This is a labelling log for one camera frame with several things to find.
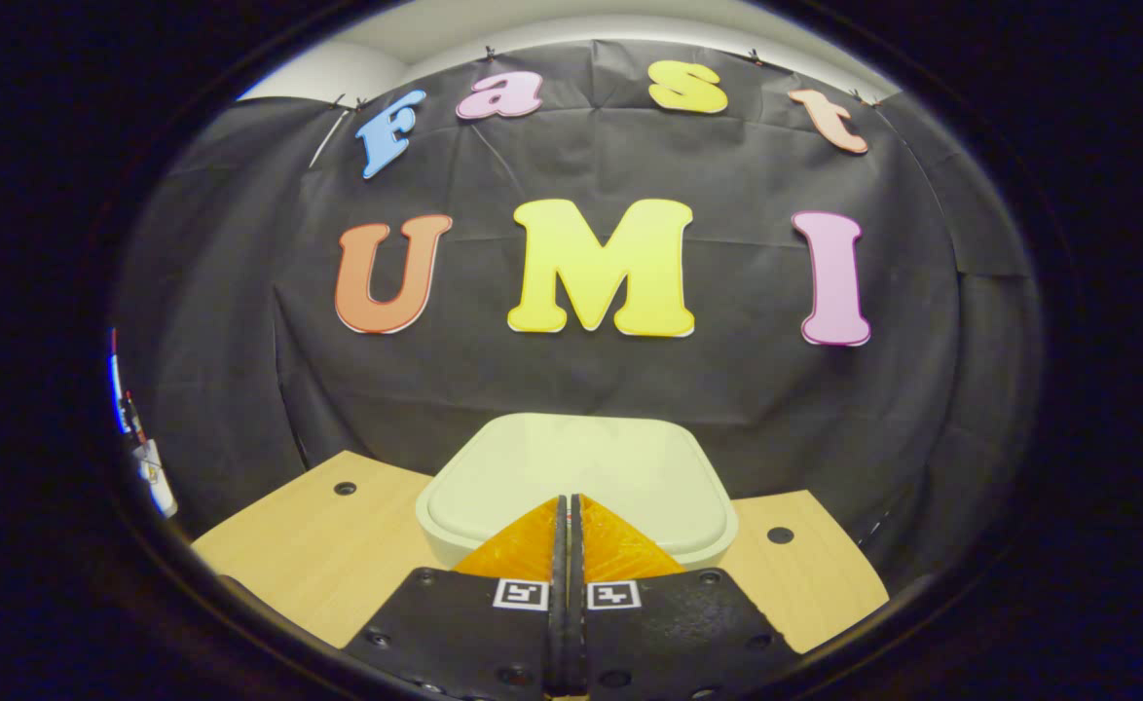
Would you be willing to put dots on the black backdrop cloth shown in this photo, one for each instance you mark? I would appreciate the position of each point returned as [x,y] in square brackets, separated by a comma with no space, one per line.
[571,380]

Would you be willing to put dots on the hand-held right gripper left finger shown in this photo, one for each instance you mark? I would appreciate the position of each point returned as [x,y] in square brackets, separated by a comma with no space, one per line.
[474,633]

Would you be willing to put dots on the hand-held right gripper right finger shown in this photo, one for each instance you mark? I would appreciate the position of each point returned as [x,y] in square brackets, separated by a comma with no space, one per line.
[669,633]

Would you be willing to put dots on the green desktop garbage bin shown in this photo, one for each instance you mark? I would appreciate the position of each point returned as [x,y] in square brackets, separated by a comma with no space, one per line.
[571,467]

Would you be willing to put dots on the white side table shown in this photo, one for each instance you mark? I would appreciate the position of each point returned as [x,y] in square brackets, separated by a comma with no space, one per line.
[155,477]

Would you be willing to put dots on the computer monitor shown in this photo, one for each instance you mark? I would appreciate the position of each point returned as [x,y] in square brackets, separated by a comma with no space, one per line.
[118,389]

